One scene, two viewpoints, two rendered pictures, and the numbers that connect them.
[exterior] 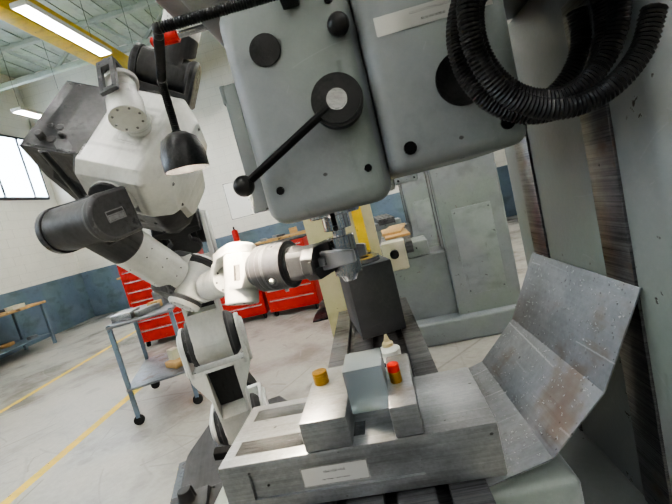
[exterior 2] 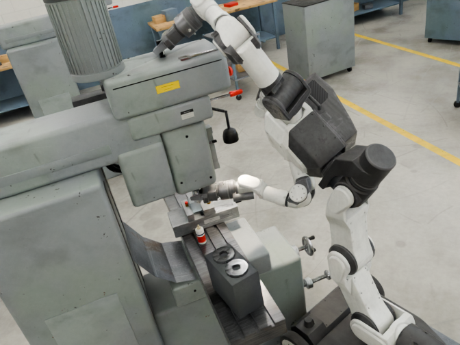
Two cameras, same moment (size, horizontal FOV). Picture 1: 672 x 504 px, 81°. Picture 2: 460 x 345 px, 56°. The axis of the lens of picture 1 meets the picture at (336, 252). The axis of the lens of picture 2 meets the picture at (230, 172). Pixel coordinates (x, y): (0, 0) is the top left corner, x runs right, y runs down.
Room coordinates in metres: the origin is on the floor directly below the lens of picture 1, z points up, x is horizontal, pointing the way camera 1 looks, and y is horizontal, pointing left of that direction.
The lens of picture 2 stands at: (2.33, -0.44, 2.33)
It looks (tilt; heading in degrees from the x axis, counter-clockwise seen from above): 31 degrees down; 160
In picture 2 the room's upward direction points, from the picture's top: 11 degrees counter-clockwise
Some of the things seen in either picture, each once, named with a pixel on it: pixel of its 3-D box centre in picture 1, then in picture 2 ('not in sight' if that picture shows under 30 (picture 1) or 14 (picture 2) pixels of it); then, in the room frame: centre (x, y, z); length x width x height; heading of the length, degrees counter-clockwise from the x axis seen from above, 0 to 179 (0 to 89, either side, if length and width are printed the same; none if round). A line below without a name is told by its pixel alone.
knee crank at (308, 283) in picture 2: not in sight; (321, 277); (0.86, 0.50, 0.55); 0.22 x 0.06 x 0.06; 85
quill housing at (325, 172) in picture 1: (312, 116); (185, 150); (0.67, -0.02, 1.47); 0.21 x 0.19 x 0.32; 175
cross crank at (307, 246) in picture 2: not in sight; (302, 248); (0.72, 0.48, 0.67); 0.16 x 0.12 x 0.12; 85
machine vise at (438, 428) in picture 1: (356, 422); (202, 211); (0.52, 0.03, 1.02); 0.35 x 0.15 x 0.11; 82
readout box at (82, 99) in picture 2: not in sight; (100, 113); (0.31, -0.28, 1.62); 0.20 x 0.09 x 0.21; 85
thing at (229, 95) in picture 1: (251, 149); (210, 147); (0.68, 0.10, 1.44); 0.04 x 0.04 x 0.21; 85
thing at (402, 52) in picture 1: (427, 84); (143, 163); (0.65, -0.21, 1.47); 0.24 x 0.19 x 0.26; 175
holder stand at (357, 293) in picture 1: (367, 289); (233, 278); (1.09, -0.06, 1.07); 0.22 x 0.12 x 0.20; 6
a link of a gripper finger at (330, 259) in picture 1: (336, 258); not in sight; (0.65, 0.00, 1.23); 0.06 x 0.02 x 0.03; 63
